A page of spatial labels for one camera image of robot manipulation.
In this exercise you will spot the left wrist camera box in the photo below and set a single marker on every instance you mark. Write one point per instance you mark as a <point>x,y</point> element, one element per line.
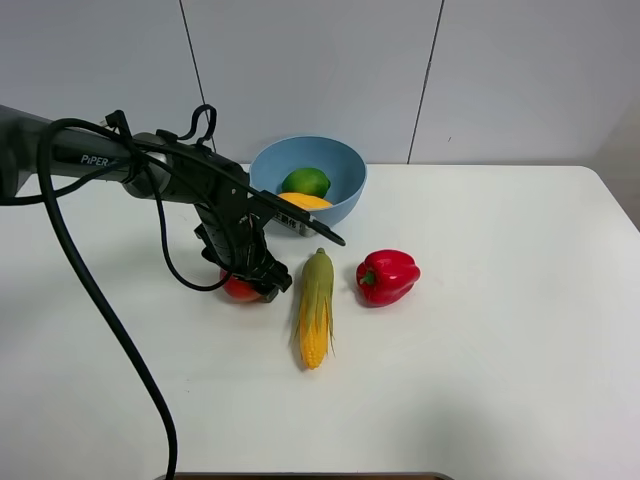
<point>295,220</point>

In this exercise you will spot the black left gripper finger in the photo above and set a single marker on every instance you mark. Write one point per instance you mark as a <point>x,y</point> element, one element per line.
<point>266,279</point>

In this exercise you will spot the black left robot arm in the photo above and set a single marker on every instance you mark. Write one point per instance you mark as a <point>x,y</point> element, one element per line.
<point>163,167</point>

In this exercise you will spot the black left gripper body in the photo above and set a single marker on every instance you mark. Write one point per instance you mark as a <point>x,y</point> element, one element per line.
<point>233,232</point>

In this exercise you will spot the red bell pepper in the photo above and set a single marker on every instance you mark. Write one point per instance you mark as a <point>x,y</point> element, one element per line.
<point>385,276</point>

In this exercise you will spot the green lime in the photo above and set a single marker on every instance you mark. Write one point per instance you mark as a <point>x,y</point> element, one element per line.
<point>307,181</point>

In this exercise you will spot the yellow mango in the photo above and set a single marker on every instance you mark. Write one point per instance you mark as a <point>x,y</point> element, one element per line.
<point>305,201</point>

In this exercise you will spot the corn cob with husk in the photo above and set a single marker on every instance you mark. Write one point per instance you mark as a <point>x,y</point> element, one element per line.
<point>313,321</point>

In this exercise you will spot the red apple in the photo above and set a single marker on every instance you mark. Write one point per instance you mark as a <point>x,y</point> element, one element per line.
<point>240,291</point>

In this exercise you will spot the blue plastic bowl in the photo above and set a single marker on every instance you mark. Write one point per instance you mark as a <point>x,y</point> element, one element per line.
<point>344,167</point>

